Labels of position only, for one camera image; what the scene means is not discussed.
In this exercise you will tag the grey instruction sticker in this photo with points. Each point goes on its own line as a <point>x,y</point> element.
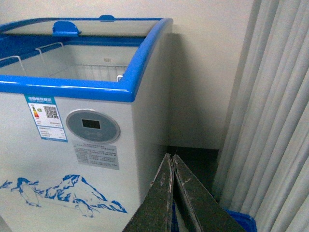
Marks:
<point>98,155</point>

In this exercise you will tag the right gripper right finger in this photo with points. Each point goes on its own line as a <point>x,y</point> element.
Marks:
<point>199,210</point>

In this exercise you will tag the blue energy label sticker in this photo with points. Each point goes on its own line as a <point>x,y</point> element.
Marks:
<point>46,117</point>

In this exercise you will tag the white vertical curtain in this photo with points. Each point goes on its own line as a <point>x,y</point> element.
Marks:
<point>263,168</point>

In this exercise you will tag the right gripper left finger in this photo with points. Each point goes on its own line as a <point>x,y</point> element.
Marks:
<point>155,213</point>

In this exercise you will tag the blue plastic crate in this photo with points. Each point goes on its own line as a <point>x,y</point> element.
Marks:
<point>245,221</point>

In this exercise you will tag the white wire basket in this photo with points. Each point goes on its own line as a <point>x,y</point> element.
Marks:
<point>82,62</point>

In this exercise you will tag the oval grey control panel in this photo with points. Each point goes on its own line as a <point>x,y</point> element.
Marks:
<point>93,126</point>

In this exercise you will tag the glass sliding lid blue handle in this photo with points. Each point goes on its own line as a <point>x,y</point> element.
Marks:
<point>103,26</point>

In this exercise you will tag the white chest freezer blue rim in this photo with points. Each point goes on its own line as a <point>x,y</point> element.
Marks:
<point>43,188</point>

